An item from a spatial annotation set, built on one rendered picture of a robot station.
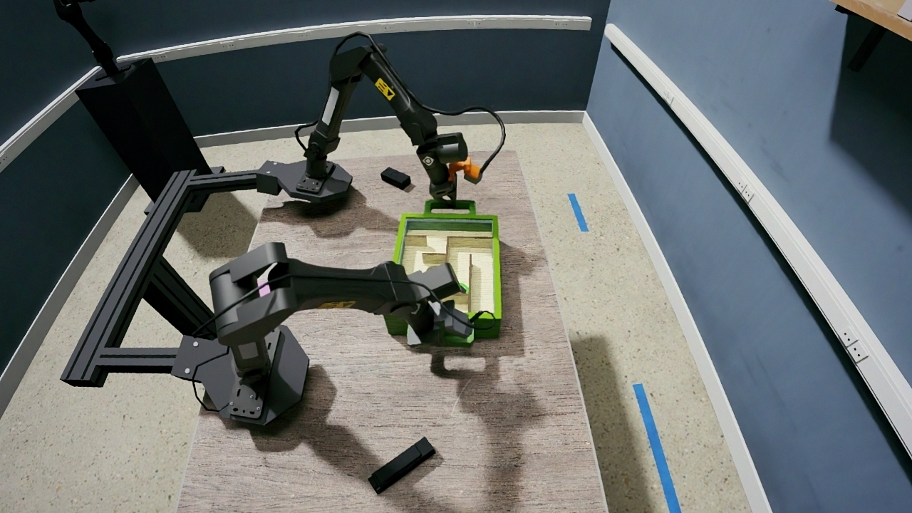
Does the green wooden maze board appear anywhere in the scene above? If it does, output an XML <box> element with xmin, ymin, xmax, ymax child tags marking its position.
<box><xmin>393</xmin><ymin>199</ymin><xmax>502</xmax><ymax>348</ymax></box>

